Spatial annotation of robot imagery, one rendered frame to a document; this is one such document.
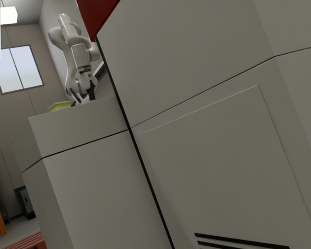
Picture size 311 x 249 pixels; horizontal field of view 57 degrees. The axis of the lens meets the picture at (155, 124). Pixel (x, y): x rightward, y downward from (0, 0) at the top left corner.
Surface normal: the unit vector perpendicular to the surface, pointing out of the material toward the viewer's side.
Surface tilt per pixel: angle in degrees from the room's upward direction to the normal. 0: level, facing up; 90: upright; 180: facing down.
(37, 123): 90
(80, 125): 90
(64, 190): 90
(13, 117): 90
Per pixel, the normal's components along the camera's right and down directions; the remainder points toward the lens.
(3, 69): 0.46, -0.21
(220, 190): -0.79, 0.27
